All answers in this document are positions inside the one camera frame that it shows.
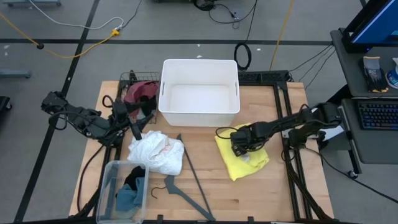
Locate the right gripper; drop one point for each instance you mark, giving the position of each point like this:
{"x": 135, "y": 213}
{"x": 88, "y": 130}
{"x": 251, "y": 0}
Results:
{"x": 247, "y": 137}

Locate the white plastic bin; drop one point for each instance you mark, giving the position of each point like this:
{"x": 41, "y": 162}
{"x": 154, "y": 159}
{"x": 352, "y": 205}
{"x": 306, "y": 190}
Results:
{"x": 199, "y": 119}

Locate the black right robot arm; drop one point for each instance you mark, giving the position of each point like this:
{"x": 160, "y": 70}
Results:
{"x": 289, "y": 121}

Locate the computer monitor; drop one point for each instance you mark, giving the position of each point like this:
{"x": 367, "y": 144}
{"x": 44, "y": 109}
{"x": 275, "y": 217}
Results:
{"x": 379, "y": 25}

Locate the grey furniture foot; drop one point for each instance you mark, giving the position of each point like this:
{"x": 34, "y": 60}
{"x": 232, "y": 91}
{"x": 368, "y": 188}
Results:
{"x": 31, "y": 3}
{"x": 15, "y": 73}

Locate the black sock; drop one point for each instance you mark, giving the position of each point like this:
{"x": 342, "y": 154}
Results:
{"x": 135, "y": 177}

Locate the grey equipment cart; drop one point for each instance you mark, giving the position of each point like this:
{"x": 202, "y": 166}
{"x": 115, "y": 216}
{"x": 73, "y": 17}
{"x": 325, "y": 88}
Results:
{"x": 351, "y": 68}

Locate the white wipes tub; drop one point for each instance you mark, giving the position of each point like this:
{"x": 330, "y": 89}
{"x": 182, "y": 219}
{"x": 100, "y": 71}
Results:
{"x": 393, "y": 77}

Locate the black backlit keyboard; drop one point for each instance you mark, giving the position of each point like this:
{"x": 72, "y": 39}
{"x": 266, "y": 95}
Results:
{"x": 379, "y": 115}

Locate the grey work glove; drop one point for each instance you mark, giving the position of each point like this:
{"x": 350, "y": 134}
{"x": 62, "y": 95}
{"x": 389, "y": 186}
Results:
{"x": 374, "y": 74}

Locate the black chair base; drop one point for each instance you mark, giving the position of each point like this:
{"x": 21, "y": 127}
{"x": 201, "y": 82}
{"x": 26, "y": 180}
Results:
{"x": 4, "y": 105}

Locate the teal cloth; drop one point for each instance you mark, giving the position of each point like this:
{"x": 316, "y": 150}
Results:
{"x": 129, "y": 196}

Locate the clear plastic container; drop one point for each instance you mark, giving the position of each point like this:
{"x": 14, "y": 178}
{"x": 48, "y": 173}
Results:
{"x": 107, "y": 186}

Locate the white shirt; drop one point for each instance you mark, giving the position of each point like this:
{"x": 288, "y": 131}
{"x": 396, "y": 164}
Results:
{"x": 155, "y": 152}

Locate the white paper sheet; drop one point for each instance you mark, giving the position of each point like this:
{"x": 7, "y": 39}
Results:
{"x": 331, "y": 133}

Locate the black aluminium frame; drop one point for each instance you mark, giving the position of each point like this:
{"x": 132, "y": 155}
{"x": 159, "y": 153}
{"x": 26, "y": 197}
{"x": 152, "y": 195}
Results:
{"x": 276, "y": 99}

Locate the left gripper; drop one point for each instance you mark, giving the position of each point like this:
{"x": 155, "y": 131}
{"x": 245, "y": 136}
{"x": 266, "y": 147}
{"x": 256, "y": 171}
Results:
{"x": 121, "y": 113}

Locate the black power strip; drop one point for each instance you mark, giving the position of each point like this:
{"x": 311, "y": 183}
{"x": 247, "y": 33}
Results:
{"x": 264, "y": 77}

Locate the maroon cloth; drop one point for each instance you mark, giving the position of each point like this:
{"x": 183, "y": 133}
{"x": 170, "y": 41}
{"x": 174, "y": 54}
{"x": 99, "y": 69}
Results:
{"x": 140, "y": 90}

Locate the small black floor disc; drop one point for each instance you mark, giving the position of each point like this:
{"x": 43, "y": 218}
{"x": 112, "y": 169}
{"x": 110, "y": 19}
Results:
{"x": 39, "y": 46}

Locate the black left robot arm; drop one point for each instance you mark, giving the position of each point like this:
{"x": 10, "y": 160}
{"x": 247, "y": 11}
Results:
{"x": 90, "y": 123}

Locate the grey clothes hanger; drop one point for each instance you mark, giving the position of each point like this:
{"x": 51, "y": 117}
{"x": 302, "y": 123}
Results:
{"x": 174, "y": 186}

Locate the yellow t-shirt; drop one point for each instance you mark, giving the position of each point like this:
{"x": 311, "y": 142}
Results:
{"x": 245, "y": 168}

